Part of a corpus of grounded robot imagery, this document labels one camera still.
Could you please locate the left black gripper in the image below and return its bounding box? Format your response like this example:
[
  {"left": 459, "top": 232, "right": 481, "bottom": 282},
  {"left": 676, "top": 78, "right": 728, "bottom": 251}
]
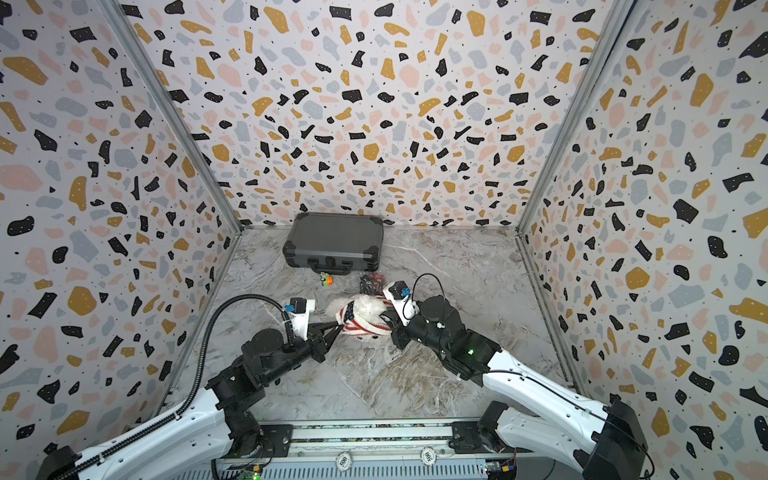
[{"left": 265, "top": 319, "right": 347, "bottom": 386}]

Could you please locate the white teddy bear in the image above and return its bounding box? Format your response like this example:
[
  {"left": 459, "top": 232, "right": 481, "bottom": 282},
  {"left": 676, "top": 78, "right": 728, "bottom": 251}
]
[{"left": 325, "top": 292, "right": 391, "bottom": 341}]

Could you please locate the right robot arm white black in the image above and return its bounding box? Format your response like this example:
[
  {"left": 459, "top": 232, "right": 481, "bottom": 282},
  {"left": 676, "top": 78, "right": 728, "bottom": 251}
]
[{"left": 382, "top": 282, "right": 656, "bottom": 479}]

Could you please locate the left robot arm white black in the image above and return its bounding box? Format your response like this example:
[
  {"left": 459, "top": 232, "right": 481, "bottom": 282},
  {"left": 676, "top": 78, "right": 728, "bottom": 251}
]
[{"left": 36, "top": 322, "right": 342, "bottom": 479}]

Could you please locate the bag of toy bricks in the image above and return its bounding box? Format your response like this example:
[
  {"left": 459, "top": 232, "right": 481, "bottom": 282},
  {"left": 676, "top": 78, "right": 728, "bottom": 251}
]
[{"left": 359, "top": 272, "right": 387, "bottom": 297}]

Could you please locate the small green orange toy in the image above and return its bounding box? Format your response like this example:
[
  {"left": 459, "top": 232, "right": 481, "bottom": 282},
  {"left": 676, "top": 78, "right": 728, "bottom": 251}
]
[{"left": 320, "top": 272, "right": 334, "bottom": 286}]

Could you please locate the dark grey hard case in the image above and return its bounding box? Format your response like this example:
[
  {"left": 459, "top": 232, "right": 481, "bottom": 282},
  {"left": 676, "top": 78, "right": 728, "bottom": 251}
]
[{"left": 282, "top": 212, "right": 384, "bottom": 276}]

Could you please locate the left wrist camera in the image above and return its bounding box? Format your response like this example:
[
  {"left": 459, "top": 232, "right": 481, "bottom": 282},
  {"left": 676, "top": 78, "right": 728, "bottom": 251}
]
[{"left": 285, "top": 297, "right": 316, "bottom": 341}]

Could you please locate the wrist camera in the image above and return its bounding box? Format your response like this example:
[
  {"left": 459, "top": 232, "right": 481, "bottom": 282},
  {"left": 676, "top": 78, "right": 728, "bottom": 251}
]
[
  {"left": 285, "top": 297, "right": 316, "bottom": 341},
  {"left": 383, "top": 281, "right": 419, "bottom": 326}
]

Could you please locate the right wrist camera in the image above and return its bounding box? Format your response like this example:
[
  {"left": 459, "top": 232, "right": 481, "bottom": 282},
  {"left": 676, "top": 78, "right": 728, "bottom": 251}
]
[{"left": 383, "top": 281, "right": 419, "bottom": 326}]

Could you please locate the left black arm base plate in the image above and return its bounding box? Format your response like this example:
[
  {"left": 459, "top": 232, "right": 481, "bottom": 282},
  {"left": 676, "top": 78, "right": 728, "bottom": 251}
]
[{"left": 226, "top": 424, "right": 294, "bottom": 460}]

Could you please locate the aluminium mounting rail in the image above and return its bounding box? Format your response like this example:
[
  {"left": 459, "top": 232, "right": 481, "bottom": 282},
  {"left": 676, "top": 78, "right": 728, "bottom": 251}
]
[{"left": 208, "top": 418, "right": 527, "bottom": 479}]

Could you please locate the black corrugated cable conduit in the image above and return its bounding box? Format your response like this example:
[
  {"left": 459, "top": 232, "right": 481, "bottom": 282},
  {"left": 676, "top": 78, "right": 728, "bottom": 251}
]
[{"left": 35, "top": 292, "right": 295, "bottom": 480}]

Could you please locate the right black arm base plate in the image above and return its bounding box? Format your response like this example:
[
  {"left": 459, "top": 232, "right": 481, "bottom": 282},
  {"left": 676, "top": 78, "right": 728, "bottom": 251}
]
[{"left": 448, "top": 421, "right": 513, "bottom": 454}]

